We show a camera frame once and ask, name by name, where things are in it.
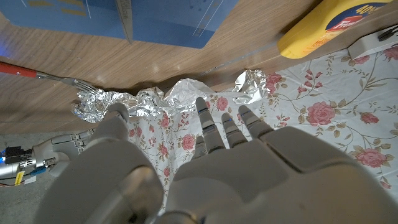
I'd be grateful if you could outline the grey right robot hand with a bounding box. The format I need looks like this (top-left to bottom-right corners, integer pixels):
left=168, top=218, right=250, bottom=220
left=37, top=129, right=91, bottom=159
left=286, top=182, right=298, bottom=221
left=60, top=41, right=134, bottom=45
left=32, top=129, right=94, bottom=178

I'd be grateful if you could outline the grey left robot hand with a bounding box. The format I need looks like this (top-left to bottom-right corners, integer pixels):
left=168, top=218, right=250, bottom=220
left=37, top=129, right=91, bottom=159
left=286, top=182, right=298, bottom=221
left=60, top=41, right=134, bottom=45
left=34, top=96, right=398, bottom=224

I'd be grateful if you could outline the aluminum foil sheet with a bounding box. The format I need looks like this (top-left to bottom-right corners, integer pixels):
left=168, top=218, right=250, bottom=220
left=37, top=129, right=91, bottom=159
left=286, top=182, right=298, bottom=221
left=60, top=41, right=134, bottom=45
left=72, top=68, right=270, bottom=124

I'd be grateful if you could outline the blue notebook with gold lettering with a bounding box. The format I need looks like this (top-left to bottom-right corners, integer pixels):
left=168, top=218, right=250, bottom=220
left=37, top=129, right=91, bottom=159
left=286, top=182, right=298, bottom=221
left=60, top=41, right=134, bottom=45
left=0, top=0, right=240, bottom=50

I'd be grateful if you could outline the floral backdrop cloth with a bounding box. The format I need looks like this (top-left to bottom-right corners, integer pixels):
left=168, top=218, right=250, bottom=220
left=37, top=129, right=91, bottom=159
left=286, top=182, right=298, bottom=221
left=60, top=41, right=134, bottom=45
left=127, top=43, right=398, bottom=215

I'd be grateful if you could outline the yellow mustard bottle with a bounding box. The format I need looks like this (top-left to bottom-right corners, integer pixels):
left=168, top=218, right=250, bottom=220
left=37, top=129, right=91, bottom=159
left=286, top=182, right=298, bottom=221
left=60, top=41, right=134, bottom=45
left=277, top=0, right=393, bottom=60

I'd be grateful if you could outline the white power strip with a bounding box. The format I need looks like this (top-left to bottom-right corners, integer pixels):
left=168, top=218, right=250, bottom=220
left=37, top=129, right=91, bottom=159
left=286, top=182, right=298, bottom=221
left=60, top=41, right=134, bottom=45
left=347, top=24, right=398, bottom=60

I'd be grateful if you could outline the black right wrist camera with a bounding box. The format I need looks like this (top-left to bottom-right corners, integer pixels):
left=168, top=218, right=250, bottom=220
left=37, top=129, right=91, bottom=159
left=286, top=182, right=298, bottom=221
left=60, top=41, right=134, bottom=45
left=3, top=146, right=34, bottom=165

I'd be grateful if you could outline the fork with red handle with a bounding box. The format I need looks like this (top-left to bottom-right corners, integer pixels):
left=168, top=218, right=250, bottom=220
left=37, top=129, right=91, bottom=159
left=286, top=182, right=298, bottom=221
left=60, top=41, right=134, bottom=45
left=0, top=61, right=97, bottom=93

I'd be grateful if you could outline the black power strip cable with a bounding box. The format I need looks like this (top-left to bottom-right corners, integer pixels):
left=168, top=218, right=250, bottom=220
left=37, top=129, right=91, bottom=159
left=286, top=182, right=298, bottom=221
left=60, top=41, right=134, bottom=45
left=377, top=26, right=398, bottom=41

